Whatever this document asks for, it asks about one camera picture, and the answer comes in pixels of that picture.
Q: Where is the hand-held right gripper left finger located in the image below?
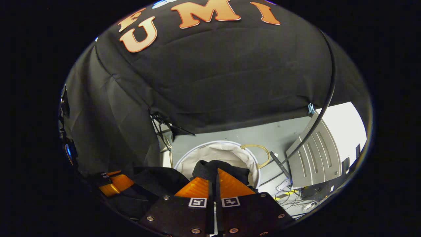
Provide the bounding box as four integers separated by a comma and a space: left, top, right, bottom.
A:
138, 176, 215, 237

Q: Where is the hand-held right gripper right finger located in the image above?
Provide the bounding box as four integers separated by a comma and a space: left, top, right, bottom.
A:
215, 168, 295, 237

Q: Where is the black ribbed jacket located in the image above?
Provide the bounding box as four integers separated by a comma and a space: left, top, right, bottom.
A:
109, 160, 259, 214

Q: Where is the white laundry hamper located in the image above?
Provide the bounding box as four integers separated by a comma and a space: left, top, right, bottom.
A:
174, 141, 271, 190

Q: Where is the white power strip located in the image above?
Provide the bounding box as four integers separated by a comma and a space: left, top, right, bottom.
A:
275, 179, 292, 192

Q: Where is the black tripod stand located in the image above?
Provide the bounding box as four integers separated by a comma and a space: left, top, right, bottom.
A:
150, 111, 196, 152

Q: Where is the black floor box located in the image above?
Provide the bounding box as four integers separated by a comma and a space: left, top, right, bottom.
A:
301, 184, 333, 200

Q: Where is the gray ribbed panel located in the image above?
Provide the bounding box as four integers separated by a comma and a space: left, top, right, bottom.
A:
285, 111, 343, 189

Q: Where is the black backdrop cloth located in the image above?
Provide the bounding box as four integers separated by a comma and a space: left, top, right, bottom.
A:
61, 0, 373, 179

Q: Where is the tangle of floor cables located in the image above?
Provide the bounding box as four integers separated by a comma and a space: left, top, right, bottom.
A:
272, 189, 318, 212

